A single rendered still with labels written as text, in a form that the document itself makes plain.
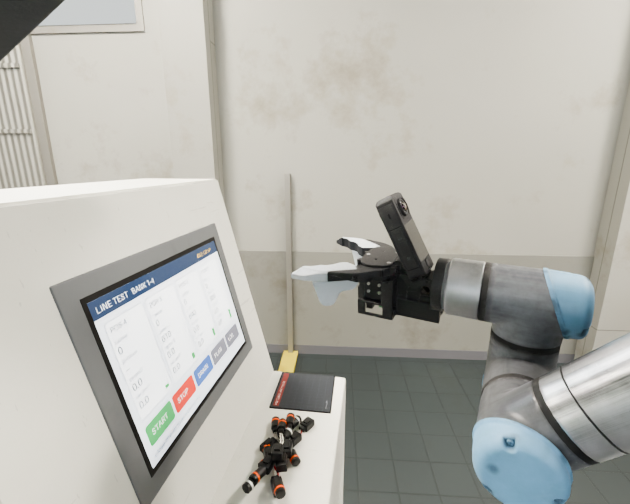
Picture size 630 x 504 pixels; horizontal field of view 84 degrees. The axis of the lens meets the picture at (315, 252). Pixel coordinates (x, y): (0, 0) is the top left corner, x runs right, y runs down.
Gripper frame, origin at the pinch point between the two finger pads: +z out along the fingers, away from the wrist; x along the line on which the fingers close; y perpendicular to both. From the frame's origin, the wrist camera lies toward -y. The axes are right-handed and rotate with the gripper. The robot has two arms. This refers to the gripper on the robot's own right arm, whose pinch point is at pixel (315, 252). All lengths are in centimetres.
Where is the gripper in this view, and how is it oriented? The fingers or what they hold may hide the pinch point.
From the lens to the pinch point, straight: 55.8
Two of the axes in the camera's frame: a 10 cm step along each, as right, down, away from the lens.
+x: 4.9, -3.5, 8.0
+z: -8.7, -1.2, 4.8
